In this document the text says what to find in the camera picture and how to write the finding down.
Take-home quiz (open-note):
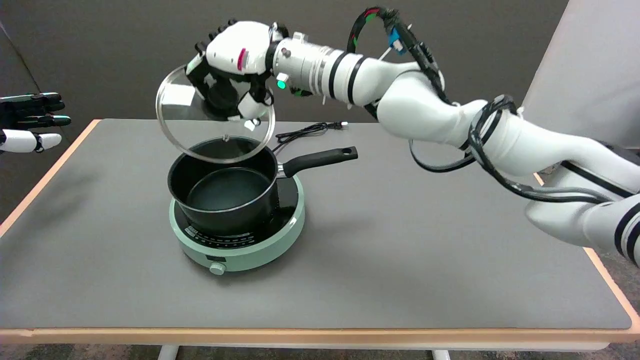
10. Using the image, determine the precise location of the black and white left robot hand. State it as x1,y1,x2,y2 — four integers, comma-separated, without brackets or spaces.
0,92,72,154

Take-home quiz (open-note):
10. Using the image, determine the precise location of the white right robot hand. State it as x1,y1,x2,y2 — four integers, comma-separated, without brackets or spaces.
185,19,289,122

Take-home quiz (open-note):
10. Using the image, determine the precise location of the glass pot lid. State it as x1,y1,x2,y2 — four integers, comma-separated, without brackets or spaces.
155,65,276,164

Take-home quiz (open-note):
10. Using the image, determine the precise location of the green induction cooktop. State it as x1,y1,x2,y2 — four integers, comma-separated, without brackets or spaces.
169,174,306,276

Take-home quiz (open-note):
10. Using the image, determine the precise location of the grey table mat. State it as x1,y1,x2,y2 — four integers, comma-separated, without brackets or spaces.
0,119,633,330

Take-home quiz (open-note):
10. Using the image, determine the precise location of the white panel board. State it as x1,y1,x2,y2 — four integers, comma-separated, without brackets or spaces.
520,0,640,150

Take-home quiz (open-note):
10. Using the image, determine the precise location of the black power cord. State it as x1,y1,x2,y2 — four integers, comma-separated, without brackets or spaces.
272,121,349,152

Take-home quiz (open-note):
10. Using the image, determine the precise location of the black saucepan with handle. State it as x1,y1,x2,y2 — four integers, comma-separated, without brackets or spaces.
167,136,359,236

